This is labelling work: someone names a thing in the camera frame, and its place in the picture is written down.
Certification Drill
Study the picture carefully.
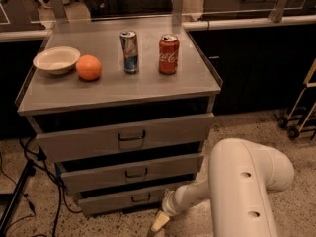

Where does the grey bottom drawer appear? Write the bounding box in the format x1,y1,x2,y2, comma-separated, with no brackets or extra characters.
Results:
78,181,190,216

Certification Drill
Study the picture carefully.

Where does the grey drawer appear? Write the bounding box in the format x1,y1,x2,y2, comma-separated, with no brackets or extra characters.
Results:
37,113,213,162
78,181,190,216
61,153,204,193

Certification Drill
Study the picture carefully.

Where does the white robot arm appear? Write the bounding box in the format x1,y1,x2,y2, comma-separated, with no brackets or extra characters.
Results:
151,138,294,237

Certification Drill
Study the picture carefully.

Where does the grey middle drawer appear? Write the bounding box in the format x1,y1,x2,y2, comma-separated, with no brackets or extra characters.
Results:
61,153,204,193

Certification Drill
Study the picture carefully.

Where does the grey top drawer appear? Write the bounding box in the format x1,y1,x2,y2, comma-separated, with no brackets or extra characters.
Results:
37,113,213,162

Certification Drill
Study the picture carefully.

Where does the grey drawer cabinet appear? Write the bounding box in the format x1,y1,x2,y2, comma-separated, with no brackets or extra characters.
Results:
18,17,221,201

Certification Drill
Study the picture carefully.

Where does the black tripod leg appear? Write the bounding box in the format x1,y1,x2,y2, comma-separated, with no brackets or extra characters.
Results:
0,160,34,237

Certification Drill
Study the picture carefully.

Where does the orange fruit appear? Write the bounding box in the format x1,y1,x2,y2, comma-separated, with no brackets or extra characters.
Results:
76,55,102,81

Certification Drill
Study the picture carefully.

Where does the red cola can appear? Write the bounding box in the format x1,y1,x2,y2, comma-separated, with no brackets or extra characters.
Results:
159,34,180,75

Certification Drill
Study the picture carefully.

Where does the yellow wheeled cart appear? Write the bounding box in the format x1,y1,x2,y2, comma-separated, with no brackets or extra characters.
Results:
274,59,316,139

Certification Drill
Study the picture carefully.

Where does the blue silver drink can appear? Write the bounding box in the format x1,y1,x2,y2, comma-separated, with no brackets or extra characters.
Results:
119,31,138,74

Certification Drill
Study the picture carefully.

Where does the white bowl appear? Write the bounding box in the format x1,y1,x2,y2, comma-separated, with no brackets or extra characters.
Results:
33,46,80,75

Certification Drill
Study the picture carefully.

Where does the black floor cable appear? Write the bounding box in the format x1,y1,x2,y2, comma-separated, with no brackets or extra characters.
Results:
18,136,82,237

